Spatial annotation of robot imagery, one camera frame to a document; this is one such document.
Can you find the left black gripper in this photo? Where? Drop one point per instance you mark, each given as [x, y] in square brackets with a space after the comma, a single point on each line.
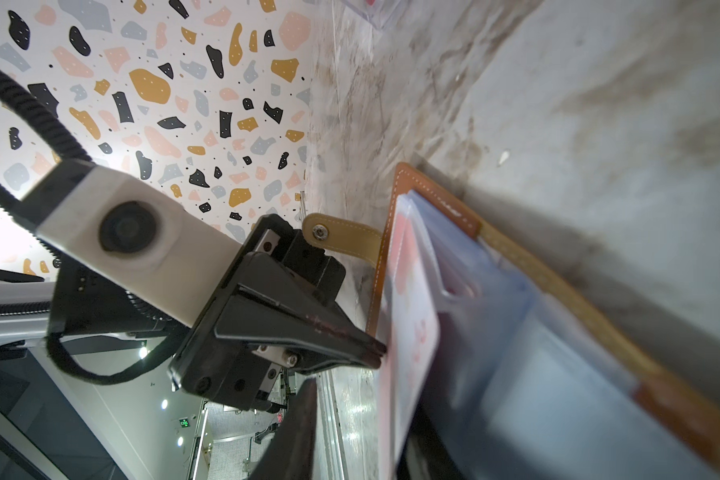
[273, 311]

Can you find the white red credit card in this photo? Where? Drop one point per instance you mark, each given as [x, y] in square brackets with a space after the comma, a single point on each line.
[409, 328]

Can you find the brown leather card holder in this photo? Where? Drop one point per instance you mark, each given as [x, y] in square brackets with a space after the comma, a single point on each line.
[529, 380]

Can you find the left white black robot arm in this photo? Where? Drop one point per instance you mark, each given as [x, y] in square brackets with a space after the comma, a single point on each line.
[84, 303]

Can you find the clear plastic card box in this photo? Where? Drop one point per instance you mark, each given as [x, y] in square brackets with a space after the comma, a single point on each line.
[379, 13]

